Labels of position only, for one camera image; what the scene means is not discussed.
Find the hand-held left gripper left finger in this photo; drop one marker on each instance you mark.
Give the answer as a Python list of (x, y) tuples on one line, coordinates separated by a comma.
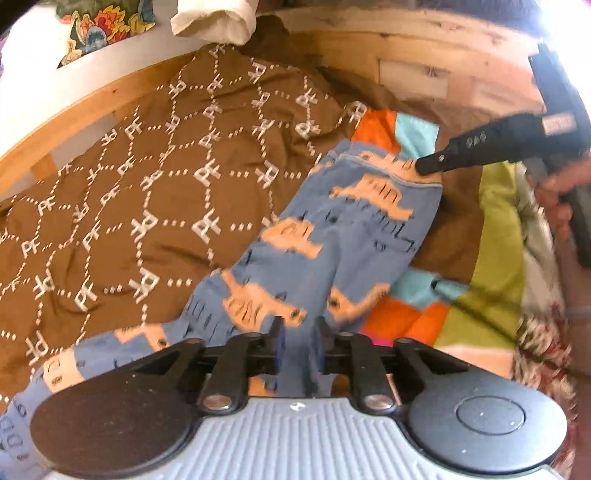
[(278, 342)]

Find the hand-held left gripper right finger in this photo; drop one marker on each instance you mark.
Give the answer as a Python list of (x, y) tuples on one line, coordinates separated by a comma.
[(319, 346)]

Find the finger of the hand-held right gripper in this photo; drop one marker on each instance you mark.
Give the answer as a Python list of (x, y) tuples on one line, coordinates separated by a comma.
[(466, 145)]

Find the blue pants with orange print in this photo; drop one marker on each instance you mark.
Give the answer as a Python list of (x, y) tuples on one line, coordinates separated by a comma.
[(369, 221)]

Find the person's right hand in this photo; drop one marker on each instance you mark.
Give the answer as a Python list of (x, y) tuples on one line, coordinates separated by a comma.
[(556, 203)]

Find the colourful patchwork blanket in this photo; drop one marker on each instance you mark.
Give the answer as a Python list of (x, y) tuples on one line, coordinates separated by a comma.
[(498, 240)]

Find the brown patterned blanket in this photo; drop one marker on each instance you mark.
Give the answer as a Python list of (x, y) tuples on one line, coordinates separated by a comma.
[(175, 175)]

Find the floral patterned cloth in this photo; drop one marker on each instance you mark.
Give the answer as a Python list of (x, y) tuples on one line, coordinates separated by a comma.
[(540, 350)]

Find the white cloth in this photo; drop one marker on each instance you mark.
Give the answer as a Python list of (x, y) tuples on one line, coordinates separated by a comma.
[(212, 21)]

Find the wooden bed frame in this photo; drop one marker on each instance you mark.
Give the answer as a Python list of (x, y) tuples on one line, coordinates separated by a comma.
[(415, 60)]

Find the dark green floral wall poster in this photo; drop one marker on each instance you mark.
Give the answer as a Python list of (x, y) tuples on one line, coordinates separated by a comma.
[(106, 23)]

